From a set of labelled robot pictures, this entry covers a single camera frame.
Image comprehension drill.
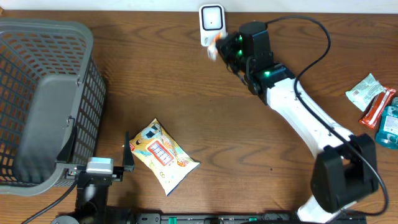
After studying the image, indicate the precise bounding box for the blue mouthwash bottle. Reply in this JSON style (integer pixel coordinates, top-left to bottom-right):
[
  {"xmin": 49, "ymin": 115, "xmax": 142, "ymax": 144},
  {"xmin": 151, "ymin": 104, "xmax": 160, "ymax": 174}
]
[{"xmin": 376, "ymin": 97, "xmax": 398, "ymax": 150}]

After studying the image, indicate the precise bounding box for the large yellow snack bag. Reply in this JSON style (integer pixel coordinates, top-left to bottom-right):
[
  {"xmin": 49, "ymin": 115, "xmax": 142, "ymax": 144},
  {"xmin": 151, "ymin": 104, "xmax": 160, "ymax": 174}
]
[{"xmin": 128, "ymin": 118, "xmax": 200, "ymax": 195}]

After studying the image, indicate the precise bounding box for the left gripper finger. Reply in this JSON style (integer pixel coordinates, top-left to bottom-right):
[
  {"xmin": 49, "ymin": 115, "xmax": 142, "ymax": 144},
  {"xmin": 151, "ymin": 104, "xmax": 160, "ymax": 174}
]
[
  {"xmin": 123, "ymin": 131, "xmax": 135, "ymax": 171},
  {"xmin": 55, "ymin": 126, "xmax": 77, "ymax": 164}
]

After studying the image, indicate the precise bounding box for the light teal snack packet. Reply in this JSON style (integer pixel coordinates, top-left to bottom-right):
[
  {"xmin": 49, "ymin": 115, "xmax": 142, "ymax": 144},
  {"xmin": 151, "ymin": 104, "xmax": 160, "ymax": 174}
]
[{"xmin": 346, "ymin": 73, "xmax": 385, "ymax": 112}]

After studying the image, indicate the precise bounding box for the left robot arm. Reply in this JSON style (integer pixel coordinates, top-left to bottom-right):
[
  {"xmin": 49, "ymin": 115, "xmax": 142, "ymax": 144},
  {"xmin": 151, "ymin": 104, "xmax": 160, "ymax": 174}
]
[{"xmin": 52, "ymin": 127, "xmax": 135, "ymax": 223}]

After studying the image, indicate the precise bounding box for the white barcode scanner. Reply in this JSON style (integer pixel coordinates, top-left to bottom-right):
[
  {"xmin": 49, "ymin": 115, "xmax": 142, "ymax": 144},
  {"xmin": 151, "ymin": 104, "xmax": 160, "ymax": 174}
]
[{"xmin": 198, "ymin": 4, "xmax": 226, "ymax": 47}]

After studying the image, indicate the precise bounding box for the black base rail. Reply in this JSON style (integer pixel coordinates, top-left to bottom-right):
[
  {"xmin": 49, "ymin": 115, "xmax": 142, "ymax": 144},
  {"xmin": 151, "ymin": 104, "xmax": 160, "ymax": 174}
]
[{"xmin": 133, "ymin": 212, "xmax": 368, "ymax": 224}]

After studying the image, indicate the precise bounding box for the small orange snack packet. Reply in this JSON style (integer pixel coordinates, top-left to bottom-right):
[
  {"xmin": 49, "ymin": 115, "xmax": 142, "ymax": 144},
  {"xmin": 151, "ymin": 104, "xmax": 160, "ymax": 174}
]
[{"xmin": 207, "ymin": 32, "xmax": 228, "ymax": 61}]

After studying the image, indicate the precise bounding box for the grey plastic shopping basket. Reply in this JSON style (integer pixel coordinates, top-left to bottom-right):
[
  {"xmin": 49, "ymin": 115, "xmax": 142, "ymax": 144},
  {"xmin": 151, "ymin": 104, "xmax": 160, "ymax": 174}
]
[{"xmin": 1, "ymin": 18, "xmax": 106, "ymax": 196}]

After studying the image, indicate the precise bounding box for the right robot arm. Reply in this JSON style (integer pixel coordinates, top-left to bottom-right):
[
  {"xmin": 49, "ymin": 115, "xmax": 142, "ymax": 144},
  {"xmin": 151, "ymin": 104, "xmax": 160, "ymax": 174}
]
[{"xmin": 208, "ymin": 21, "xmax": 385, "ymax": 223}]

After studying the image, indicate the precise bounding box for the red orange snack bar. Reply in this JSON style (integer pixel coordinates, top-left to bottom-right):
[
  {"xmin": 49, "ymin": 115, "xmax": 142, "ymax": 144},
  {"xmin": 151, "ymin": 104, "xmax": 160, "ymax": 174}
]
[{"xmin": 359, "ymin": 87, "xmax": 397, "ymax": 129}]

